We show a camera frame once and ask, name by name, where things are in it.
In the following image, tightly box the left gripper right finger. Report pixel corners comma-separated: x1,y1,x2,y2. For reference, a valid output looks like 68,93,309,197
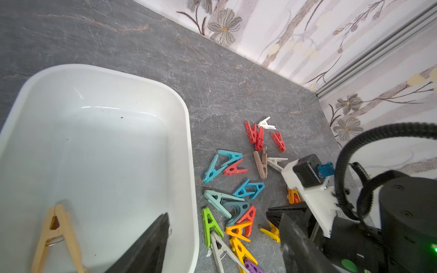
266,201,338,273

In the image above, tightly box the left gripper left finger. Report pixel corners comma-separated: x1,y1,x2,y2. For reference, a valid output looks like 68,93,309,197
107,213,170,273

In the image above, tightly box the tan clothespin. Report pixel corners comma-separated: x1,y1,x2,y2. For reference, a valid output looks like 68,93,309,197
31,204,88,273

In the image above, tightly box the white plastic storage box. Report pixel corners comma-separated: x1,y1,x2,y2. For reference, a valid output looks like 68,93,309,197
1,64,199,273

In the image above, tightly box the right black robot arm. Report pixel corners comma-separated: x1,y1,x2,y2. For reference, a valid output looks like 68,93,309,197
323,122,437,273

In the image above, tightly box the purple clothespin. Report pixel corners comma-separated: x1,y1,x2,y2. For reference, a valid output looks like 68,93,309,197
244,258,265,273

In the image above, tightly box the orange clothespin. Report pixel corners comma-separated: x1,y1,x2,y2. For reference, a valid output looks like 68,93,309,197
287,188,301,204

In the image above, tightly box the yellow clothespin bottom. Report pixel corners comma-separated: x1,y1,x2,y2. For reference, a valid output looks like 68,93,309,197
229,237,258,273

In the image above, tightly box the yellow clothespin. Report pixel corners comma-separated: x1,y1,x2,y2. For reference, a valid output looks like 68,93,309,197
229,237,258,273
225,221,253,242

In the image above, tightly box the yellow clothespin middle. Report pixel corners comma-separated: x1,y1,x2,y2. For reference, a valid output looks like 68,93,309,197
225,221,253,242

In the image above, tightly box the green clothespin left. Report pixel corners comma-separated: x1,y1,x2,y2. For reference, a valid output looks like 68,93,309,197
202,207,224,248

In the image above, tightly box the grey clothespin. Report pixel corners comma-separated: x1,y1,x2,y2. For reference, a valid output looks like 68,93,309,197
211,232,250,273

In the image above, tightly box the blue clothespin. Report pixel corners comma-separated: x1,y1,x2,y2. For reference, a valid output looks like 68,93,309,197
233,179,266,200

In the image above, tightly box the mint clothespin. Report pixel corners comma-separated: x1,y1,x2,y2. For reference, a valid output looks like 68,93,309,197
203,190,245,219

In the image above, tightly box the white clothespin near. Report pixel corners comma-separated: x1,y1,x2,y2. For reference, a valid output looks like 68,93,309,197
267,157,288,172

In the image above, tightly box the white clothespin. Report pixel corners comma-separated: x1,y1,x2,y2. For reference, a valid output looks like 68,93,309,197
257,117,276,130
267,157,288,172

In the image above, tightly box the beige brown clothespin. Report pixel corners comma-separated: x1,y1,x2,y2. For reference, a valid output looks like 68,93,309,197
253,147,267,180

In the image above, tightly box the teal clothespin upper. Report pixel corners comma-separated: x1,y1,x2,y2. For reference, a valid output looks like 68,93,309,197
202,150,243,184

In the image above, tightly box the red clothespin by teal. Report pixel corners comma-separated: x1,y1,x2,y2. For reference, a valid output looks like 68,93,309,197
223,158,248,175

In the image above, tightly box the red clothespin right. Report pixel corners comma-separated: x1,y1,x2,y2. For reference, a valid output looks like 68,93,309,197
270,131,286,152

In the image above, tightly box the red clothespin pair left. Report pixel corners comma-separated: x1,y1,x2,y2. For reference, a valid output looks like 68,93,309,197
245,121,265,151

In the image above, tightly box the white clothespin far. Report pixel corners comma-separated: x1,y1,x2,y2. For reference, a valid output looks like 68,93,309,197
257,117,276,130

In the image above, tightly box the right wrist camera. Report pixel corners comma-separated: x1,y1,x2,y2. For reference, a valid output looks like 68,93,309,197
280,154,340,238

